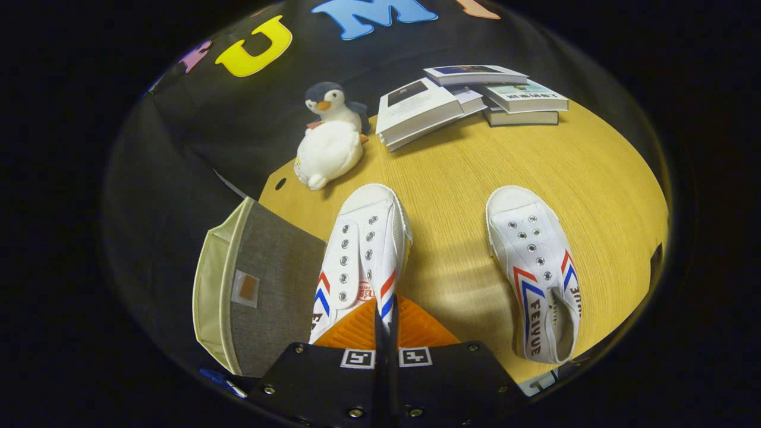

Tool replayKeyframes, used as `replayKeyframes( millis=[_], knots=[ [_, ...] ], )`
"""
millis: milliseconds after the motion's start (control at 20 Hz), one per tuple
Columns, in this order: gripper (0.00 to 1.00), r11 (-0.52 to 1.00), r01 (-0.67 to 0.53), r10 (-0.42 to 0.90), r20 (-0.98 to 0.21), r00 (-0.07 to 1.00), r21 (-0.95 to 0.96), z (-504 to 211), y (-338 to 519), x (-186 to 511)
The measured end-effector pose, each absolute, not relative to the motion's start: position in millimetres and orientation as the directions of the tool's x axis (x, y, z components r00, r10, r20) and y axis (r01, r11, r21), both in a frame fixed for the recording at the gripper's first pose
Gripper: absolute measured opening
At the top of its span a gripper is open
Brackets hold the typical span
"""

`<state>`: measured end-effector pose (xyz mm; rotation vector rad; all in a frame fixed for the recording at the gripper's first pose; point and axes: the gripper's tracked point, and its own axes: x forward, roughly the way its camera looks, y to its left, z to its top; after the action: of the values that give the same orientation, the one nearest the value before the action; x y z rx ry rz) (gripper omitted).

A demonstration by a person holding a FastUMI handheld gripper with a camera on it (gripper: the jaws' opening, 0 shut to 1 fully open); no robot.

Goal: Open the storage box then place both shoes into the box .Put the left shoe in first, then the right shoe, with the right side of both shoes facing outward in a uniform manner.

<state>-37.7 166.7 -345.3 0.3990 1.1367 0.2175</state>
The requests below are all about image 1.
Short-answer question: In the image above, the plain white book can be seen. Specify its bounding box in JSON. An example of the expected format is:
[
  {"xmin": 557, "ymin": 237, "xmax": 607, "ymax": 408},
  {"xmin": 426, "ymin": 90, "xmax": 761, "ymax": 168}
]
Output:
[{"xmin": 386, "ymin": 86, "xmax": 488, "ymax": 152}]

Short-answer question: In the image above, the blue cover book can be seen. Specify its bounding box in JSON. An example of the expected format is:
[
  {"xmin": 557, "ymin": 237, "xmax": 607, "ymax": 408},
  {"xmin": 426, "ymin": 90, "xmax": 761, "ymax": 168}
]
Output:
[{"xmin": 423, "ymin": 64, "xmax": 530, "ymax": 87}]

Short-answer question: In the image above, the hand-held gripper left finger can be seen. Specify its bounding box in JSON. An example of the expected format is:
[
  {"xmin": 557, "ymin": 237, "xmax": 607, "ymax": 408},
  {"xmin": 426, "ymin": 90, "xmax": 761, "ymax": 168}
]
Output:
[{"xmin": 247, "ymin": 297, "xmax": 382, "ymax": 428}]

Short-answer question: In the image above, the white shoe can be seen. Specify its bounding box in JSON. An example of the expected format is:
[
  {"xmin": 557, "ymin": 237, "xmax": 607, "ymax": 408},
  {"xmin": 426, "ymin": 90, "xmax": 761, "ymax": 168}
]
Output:
[
  {"xmin": 308, "ymin": 183, "xmax": 413, "ymax": 345},
  {"xmin": 485, "ymin": 185, "xmax": 582, "ymax": 364}
]

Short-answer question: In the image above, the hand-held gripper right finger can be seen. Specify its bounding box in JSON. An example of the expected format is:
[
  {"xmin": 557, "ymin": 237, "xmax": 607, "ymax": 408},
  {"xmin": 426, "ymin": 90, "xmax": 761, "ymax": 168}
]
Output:
[{"xmin": 389, "ymin": 295, "xmax": 529, "ymax": 428}]

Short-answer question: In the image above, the teal cover book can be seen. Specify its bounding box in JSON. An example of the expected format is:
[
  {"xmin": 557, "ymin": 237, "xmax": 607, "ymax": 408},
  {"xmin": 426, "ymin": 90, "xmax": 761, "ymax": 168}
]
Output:
[{"xmin": 476, "ymin": 80, "xmax": 570, "ymax": 114}]

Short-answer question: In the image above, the dark grey book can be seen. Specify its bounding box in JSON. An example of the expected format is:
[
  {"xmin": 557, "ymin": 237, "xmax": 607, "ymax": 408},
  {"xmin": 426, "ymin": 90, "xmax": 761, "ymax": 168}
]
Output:
[{"xmin": 483, "ymin": 98, "xmax": 559, "ymax": 127}]

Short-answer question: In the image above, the penguin plush toy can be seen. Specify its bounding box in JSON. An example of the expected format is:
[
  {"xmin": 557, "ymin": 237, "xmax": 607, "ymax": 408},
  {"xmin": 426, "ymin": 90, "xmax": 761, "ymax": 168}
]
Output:
[{"xmin": 304, "ymin": 81, "xmax": 370, "ymax": 134}]

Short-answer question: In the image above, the grey fabric storage box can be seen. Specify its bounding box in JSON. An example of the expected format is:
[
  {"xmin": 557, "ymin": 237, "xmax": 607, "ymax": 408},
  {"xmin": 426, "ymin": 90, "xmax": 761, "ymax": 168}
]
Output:
[{"xmin": 192, "ymin": 197, "xmax": 326, "ymax": 377}]

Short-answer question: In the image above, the white plush toy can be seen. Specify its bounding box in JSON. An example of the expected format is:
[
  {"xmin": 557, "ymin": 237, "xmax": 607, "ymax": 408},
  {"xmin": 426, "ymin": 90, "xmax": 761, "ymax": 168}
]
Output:
[{"xmin": 294, "ymin": 121, "xmax": 364, "ymax": 191}]

